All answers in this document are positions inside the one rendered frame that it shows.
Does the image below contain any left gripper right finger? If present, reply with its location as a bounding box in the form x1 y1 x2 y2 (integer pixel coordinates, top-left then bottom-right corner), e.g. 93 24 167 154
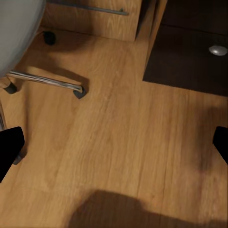
213 126 228 165

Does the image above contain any swivel chair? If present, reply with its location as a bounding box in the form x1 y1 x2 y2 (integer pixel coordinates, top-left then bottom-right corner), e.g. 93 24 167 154
0 0 86 165

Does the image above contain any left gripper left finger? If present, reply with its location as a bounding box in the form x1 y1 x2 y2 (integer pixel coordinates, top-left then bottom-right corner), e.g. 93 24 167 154
0 126 25 183

